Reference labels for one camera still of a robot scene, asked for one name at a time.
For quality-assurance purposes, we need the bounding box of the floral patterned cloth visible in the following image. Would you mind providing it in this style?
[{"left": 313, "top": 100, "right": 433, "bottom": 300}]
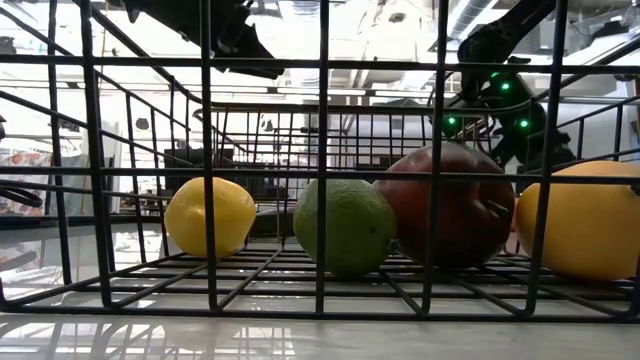
[{"left": 0, "top": 149, "right": 56, "bottom": 217}]

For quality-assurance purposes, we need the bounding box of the yellow lemon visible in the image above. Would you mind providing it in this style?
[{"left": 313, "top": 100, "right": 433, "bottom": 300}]
[{"left": 163, "top": 175, "right": 258, "bottom": 260}]

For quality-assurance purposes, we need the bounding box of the green lime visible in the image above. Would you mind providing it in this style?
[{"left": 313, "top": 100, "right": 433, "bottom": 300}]
[{"left": 292, "top": 178, "right": 399, "bottom": 279}]

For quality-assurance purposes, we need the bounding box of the large orange-yellow citrus fruit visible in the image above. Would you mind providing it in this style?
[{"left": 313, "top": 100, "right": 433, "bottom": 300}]
[{"left": 514, "top": 159, "right": 640, "bottom": 282}]

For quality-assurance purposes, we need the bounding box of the black table frame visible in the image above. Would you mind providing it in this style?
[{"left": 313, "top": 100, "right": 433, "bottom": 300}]
[{"left": 0, "top": 213, "right": 171, "bottom": 231}]

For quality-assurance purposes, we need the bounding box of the black wire basket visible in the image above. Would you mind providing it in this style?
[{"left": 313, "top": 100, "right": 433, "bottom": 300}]
[{"left": 0, "top": 0, "right": 640, "bottom": 324}]

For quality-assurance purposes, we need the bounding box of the dark red apple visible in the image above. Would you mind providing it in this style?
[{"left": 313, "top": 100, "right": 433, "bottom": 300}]
[{"left": 372, "top": 142, "right": 516, "bottom": 271}]

